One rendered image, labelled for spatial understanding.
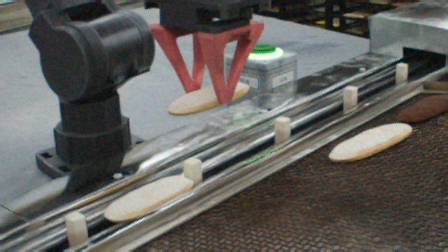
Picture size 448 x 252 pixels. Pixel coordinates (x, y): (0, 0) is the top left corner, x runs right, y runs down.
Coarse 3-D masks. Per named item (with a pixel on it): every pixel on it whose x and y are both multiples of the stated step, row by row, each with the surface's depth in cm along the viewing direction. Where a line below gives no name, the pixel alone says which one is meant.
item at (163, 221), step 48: (384, 96) 71; (336, 144) 61; (240, 192) 53; (288, 192) 51; (336, 192) 50; (432, 192) 47; (144, 240) 45; (192, 240) 45; (240, 240) 44; (336, 240) 42; (432, 240) 40
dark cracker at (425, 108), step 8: (432, 96) 69; (440, 96) 69; (416, 104) 67; (424, 104) 67; (432, 104) 66; (440, 104) 66; (408, 112) 65; (416, 112) 65; (424, 112) 65; (432, 112) 65; (440, 112) 66; (400, 120) 65; (408, 120) 64; (416, 120) 64; (424, 120) 64
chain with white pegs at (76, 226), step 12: (396, 84) 95; (348, 96) 84; (372, 96) 90; (276, 120) 73; (288, 120) 74; (276, 132) 74; (288, 132) 74; (192, 168) 63; (192, 180) 63; (72, 216) 53; (84, 216) 53; (72, 228) 52; (84, 228) 53; (72, 240) 53
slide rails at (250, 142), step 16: (416, 64) 102; (384, 80) 94; (336, 96) 87; (304, 112) 81; (320, 112) 81; (272, 128) 77; (240, 144) 72; (256, 144) 72; (208, 160) 68; (224, 160) 69; (128, 192) 61; (96, 208) 58; (64, 224) 56; (96, 224) 56; (32, 240) 53; (48, 240) 53; (64, 240) 54
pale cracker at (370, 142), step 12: (372, 132) 59; (384, 132) 59; (396, 132) 59; (408, 132) 60; (348, 144) 57; (360, 144) 57; (372, 144) 57; (384, 144) 58; (336, 156) 56; (348, 156) 56; (360, 156) 56
